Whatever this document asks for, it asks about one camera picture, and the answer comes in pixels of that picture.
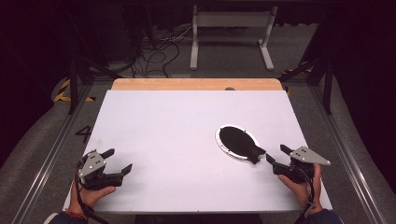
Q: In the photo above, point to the white table board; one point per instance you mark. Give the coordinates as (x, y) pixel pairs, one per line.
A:
(168, 140)

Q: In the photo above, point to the person's right hand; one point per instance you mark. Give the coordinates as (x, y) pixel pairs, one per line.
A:
(300, 193)

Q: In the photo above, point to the person's left hand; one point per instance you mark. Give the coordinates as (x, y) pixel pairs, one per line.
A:
(91, 196)

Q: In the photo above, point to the aluminium floor rail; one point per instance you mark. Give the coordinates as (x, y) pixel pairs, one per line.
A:
(348, 161)
(51, 158)

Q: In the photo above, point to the oval hand mirror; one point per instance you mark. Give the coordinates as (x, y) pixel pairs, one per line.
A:
(238, 141)

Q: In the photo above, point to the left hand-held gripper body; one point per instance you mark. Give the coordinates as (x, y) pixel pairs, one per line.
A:
(93, 165)

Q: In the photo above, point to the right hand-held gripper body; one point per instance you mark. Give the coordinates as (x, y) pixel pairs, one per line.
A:
(306, 157)

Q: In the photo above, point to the small grey table grommet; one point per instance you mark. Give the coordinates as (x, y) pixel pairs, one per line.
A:
(229, 88)

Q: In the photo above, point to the wooden table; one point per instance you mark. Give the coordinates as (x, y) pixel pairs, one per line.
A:
(186, 84)

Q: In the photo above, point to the black metal stand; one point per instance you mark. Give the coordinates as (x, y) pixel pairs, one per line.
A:
(327, 90)
(73, 84)

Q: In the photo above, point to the white metal stand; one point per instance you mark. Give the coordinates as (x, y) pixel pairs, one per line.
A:
(194, 46)

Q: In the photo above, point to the yellow black floor tape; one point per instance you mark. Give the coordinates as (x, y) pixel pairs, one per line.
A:
(62, 93)

